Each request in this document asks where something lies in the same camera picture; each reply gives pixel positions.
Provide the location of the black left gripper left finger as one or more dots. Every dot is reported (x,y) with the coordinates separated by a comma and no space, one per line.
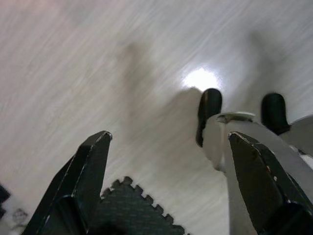
(80,176)

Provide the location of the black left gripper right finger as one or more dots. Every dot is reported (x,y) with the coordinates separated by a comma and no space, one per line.
(264,186)

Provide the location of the black foam puzzle mat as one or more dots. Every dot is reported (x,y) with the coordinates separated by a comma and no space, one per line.
(3,200)
(127,208)

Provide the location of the grey robot right leg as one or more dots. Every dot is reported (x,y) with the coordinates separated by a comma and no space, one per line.
(274,110)

